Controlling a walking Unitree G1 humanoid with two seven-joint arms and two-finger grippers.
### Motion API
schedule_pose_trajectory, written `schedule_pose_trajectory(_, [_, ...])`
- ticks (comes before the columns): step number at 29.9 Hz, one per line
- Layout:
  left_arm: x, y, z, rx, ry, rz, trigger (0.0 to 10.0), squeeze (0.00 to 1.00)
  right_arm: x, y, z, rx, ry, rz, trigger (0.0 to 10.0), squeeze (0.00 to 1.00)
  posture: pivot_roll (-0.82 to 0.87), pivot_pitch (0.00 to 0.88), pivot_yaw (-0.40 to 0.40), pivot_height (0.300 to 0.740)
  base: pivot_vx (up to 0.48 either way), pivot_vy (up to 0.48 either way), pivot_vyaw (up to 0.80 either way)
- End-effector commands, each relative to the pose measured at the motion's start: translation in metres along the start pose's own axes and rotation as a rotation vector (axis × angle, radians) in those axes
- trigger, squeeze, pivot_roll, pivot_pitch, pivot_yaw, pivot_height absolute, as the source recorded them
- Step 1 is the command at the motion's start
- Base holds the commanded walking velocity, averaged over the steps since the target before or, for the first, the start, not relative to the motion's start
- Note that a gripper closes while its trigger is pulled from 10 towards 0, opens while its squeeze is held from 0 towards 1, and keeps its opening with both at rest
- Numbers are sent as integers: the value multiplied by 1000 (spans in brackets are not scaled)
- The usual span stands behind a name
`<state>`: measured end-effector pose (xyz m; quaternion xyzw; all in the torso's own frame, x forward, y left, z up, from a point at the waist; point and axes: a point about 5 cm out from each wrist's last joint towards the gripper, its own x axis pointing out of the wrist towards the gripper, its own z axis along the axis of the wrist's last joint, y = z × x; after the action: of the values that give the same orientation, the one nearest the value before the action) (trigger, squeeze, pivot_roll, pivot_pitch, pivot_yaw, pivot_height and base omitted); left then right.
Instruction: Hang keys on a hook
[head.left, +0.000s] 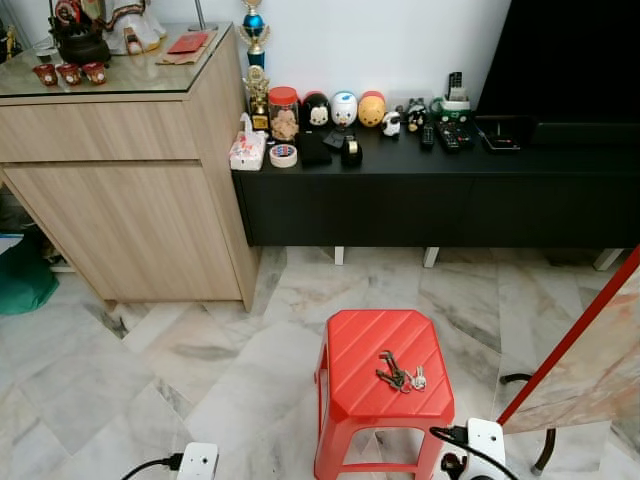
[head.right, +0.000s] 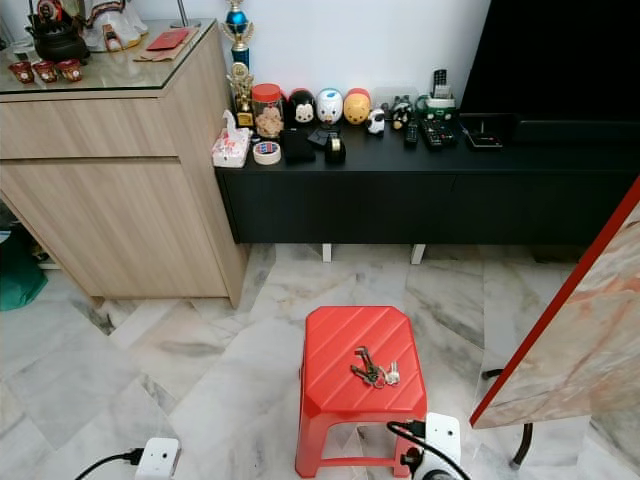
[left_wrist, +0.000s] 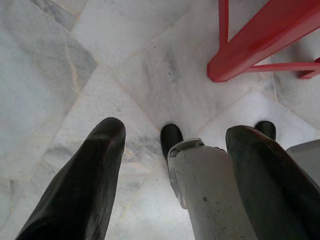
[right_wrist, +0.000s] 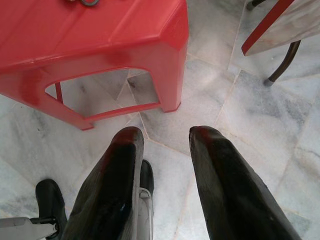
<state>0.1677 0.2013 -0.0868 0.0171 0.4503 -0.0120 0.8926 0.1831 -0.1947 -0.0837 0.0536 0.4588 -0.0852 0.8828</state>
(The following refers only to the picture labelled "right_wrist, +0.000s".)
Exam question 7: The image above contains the marble pattern table top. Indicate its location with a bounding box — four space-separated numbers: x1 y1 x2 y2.
241 0 320 56

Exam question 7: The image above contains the key bunch with metal ring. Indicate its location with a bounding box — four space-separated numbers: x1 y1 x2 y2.
62 0 99 8

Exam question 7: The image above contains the dark metal table leg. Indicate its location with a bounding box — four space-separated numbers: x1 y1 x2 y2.
246 0 261 11
264 41 301 87

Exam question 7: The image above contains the silver robot right leg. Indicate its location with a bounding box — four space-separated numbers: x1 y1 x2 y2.
137 188 155 240

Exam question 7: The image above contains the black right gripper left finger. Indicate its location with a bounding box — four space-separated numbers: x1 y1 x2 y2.
61 126 145 240

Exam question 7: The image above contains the red plastic stool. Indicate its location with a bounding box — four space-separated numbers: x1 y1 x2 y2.
0 0 189 131

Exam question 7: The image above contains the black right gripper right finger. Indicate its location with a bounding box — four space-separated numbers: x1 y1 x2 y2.
188 125 305 240

